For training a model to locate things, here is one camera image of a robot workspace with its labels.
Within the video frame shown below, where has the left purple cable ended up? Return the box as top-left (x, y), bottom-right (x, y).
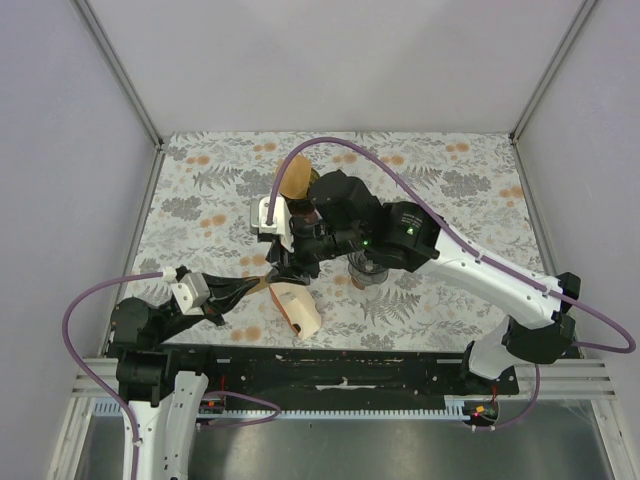
top-left (62, 269), bottom-right (282, 480)

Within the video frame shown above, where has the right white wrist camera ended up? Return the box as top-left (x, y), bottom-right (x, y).
top-left (249, 196), bottom-right (294, 252)

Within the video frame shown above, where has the purple cable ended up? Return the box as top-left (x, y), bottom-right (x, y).
top-left (62, 269), bottom-right (282, 480)
top-left (267, 137), bottom-right (637, 432)

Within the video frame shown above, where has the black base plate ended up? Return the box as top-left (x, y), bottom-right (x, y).
top-left (107, 342), bottom-right (519, 412)

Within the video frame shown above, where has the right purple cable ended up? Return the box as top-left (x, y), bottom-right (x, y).
top-left (267, 137), bottom-right (637, 432)

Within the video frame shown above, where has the left aluminium frame post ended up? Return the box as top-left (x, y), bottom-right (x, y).
top-left (69, 0), bottom-right (165, 151)

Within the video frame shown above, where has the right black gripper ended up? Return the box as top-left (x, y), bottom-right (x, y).
top-left (267, 218), bottom-right (366, 288)

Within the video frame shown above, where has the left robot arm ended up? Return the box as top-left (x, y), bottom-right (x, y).
top-left (110, 267), bottom-right (260, 479)

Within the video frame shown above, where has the olive green dripper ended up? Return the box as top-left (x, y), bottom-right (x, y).
top-left (287, 168), bottom-right (321, 202)

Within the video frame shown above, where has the floral table mat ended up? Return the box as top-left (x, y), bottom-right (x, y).
top-left (133, 132), bottom-right (543, 352)

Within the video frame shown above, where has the grey clear dripper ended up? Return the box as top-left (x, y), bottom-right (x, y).
top-left (347, 251), bottom-right (388, 276)

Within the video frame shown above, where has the white slotted cable duct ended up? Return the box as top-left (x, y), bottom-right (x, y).
top-left (93, 397), bottom-right (499, 419)

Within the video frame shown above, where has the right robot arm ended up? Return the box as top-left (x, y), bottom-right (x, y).
top-left (250, 170), bottom-right (580, 394)

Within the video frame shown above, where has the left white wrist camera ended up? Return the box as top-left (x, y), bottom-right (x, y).
top-left (161, 267), bottom-right (210, 316)

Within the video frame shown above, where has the right aluminium frame post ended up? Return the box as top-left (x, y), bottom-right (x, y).
top-left (509, 0), bottom-right (601, 144)

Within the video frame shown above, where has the red grey coffee server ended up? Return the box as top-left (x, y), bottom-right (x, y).
top-left (288, 200), bottom-right (319, 224)

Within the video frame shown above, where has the brown paper coffee filter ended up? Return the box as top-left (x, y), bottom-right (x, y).
top-left (279, 154), bottom-right (312, 200)

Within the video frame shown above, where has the aluminium frame post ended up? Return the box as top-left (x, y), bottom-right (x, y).
top-left (69, 0), bottom-right (165, 151)
top-left (509, 0), bottom-right (601, 144)

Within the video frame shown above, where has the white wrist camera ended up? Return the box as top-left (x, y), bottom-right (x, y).
top-left (161, 267), bottom-right (210, 316)
top-left (249, 196), bottom-right (294, 252)

